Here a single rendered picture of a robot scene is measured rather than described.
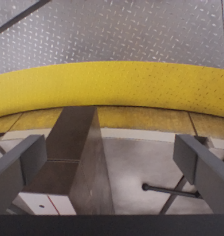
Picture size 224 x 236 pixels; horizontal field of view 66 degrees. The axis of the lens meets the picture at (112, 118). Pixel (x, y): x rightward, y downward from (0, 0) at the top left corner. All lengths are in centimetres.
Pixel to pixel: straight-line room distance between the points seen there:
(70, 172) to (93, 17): 68
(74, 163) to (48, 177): 7
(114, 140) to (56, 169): 38
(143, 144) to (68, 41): 62
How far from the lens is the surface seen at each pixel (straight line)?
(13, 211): 181
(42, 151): 17
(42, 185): 50
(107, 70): 96
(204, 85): 106
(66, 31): 95
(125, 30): 89
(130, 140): 81
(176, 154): 17
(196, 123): 106
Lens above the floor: 87
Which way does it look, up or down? 51 degrees down
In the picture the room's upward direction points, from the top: 170 degrees counter-clockwise
